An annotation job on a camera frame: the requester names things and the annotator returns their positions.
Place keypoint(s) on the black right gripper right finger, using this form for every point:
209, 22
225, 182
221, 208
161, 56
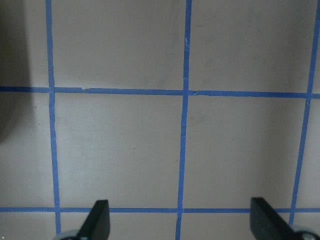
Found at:
267, 224

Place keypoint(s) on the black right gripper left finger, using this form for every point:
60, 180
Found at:
97, 224

